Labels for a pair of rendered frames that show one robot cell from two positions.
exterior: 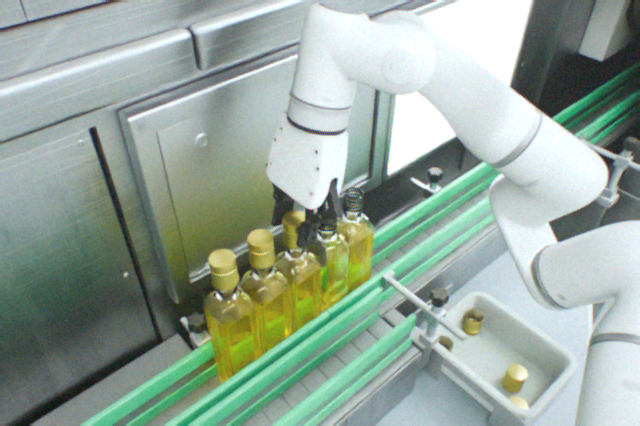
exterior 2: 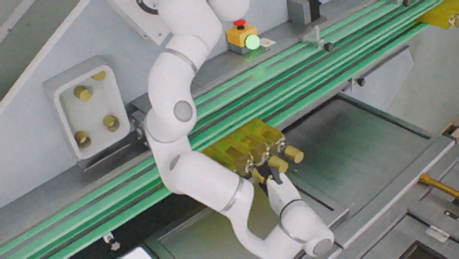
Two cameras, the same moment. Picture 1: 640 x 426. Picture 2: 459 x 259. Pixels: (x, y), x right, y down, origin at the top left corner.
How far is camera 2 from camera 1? 1.04 m
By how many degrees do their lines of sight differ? 55
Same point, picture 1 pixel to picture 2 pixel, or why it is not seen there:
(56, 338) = (311, 145)
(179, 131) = (322, 215)
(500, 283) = (33, 172)
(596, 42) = not seen: outside the picture
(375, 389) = not seen: hidden behind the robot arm
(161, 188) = (315, 194)
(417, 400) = (129, 95)
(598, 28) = not seen: outside the picture
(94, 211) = (329, 186)
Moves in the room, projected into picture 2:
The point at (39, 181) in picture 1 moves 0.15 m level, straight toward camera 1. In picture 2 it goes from (357, 188) to (363, 145)
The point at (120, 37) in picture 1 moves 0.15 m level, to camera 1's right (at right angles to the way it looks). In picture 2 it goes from (365, 234) to (337, 235)
